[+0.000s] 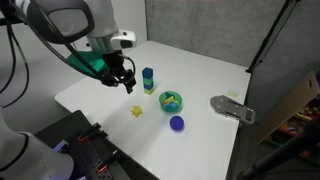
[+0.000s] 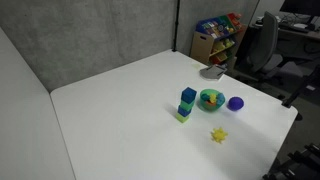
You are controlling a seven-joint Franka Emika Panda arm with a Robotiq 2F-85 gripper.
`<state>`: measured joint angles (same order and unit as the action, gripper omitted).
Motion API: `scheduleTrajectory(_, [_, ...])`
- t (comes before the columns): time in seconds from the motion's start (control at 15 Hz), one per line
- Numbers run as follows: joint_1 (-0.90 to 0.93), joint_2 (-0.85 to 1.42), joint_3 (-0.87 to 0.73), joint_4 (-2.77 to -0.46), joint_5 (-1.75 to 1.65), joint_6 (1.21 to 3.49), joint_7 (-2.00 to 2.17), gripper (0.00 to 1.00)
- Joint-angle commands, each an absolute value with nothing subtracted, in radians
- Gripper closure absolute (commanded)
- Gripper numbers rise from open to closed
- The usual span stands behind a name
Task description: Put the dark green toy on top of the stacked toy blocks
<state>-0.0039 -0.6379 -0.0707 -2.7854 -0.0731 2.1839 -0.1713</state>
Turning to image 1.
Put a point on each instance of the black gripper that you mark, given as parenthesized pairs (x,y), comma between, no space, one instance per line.
(116,65)

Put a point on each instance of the dark green rubber toy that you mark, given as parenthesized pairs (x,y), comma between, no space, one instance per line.
(170,94)

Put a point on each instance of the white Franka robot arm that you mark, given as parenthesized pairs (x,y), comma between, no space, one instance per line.
(100,20)

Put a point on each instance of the blue toy block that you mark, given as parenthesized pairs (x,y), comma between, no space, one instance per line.
(149,86)
(147,72)

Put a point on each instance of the light green toy block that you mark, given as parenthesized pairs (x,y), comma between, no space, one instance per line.
(149,91)

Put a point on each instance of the yellow spiky star toy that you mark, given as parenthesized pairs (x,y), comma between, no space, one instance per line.
(136,111)

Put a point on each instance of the green egg-shaped toy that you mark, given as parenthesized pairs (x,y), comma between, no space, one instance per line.
(162,98)

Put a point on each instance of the yellow plush duck toy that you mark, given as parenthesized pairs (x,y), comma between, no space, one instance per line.
(170,99)

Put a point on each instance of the blue ball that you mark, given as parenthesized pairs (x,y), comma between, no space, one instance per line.
(176,123)

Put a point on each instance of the pale yellow sticker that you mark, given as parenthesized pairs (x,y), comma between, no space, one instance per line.
(233,93)

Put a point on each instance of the black tripod stand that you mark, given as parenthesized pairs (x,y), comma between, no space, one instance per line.
(266,36)

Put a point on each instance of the cardboard box with items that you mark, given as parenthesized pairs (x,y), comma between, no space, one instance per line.
(293,106)

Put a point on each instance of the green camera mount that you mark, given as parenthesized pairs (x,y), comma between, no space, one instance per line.
(86,60)

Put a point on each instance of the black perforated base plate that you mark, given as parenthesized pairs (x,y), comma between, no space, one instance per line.
(73,128)

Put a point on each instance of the grey metal bracket plate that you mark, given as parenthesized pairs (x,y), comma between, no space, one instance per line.
(230,107)

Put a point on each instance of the black camera stand pole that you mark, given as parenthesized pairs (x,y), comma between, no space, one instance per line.
(283,153)

